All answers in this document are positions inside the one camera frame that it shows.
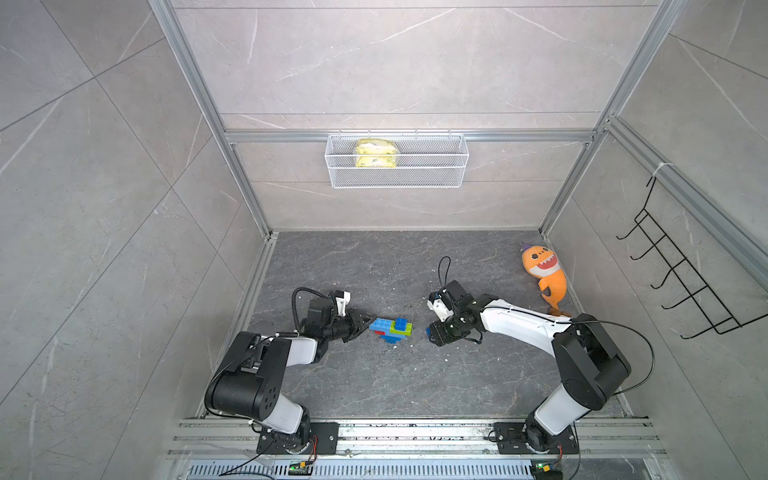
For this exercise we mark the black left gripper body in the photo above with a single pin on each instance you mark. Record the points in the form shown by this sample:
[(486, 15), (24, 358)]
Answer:
[(339, 329)]

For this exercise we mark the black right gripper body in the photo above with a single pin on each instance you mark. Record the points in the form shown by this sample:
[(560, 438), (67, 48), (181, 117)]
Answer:
[(447, 330)]

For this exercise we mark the light blue lego brick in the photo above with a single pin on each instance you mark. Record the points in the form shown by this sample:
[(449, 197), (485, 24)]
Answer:
[(392, 339)]

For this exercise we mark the green lego brick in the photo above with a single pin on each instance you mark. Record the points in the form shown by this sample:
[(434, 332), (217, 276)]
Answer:
[(406, 333)]

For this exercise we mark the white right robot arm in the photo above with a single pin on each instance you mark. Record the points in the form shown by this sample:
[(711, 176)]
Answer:
[(591, 365)]

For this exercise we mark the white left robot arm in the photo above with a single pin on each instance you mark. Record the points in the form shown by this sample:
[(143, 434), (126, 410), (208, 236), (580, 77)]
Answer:
[(247, 384)]

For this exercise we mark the orange shark plush toy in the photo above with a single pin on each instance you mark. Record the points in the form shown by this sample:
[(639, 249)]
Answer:
[(542, 263)]

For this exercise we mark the yellow packet in basket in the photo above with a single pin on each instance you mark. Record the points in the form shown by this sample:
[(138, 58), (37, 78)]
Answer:
[(375, 153)]

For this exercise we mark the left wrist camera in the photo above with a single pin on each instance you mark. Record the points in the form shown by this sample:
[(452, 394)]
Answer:
[(326, 309)]

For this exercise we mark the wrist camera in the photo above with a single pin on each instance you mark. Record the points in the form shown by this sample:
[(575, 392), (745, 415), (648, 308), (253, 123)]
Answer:
[(449, 300), (326, 309)]

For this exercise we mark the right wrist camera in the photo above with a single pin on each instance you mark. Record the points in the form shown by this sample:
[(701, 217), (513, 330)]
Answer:
[(449, 300)]

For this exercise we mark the aluminium frame rail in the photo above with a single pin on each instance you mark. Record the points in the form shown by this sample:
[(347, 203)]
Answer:
[(170, 25)]

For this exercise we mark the white wire mesh basket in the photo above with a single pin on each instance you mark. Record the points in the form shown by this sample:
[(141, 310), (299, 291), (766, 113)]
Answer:
[(424, 161)]

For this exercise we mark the metal base rail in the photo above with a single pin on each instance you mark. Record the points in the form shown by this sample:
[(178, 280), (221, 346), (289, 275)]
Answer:
[(412, 449)]

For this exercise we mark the black wire hook rack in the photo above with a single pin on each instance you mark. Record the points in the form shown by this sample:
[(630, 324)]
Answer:
[(718, 317)]

